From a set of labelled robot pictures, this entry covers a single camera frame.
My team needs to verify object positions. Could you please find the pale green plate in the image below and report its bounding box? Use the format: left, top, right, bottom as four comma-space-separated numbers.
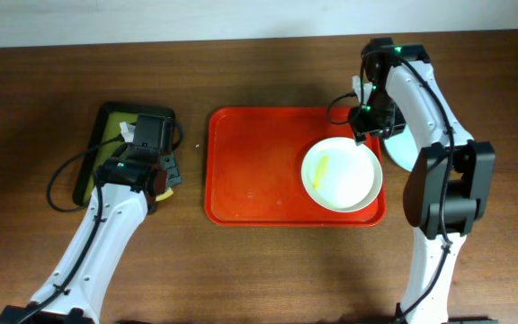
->
383, 127, 419, 172

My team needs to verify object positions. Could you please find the yellow green sponge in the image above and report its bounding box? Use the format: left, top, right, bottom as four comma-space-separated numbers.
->
156, 187, 174, 202

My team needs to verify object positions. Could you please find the white plate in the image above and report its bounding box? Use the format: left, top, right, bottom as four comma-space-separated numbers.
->
300, 137, 383, 213

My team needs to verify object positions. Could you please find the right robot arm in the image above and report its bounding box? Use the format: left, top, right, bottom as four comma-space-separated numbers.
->
347, 38, 496, 323

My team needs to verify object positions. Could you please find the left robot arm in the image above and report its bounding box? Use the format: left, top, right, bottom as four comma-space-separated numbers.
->
0, 112, 183, 324

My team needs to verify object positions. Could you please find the black tray with soapy water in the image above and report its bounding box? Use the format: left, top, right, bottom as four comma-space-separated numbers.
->
72, 101, 176, 205

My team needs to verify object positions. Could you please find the red plastic tray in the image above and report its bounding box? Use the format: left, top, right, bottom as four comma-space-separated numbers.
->
204, 107, 387, 227

